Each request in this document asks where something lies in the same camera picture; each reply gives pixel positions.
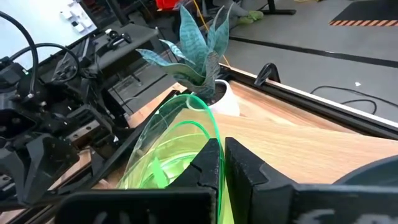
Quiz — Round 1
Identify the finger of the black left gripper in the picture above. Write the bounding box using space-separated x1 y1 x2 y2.
0 151 25 200
23 134 80 203

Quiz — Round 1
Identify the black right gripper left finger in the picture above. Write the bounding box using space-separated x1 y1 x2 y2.
55 138 222 224

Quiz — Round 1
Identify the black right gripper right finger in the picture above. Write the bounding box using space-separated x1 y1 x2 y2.
225 136 398 224

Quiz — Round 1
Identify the transparent green plate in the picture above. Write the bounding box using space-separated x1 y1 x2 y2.
116 93 234 224
119 133 206 190

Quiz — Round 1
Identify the pale blue board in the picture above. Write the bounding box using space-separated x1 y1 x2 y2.
0 0 98 70

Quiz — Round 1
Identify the grey metal platform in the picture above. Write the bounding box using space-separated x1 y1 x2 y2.
88 22 160 72

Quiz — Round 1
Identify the white plant pot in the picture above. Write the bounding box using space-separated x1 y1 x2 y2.
186 78 241 117

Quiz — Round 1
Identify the black clamp hook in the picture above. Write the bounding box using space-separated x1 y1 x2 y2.
254 62 282 87

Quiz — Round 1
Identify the green snake plant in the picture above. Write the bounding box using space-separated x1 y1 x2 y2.
136 4 234 98

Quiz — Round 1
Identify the person's foot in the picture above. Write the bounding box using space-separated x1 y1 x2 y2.
237 9 265 26

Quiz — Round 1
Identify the black mat with orange stripes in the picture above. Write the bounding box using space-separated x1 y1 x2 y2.
328 0 398 27

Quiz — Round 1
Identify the wooden shelf with black frame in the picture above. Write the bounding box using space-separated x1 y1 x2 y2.
40 90 398 224

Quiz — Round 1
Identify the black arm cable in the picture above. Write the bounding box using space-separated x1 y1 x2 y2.
0 11 40 98
9 42 81 82

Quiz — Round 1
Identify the black table frame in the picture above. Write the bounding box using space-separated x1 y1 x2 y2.
219 63 398 140

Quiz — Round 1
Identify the black floor cable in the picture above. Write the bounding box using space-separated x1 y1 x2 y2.
310 85 398 115

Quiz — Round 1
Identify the yellow hanging cable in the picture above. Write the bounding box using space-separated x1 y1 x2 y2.
192 0 231 68

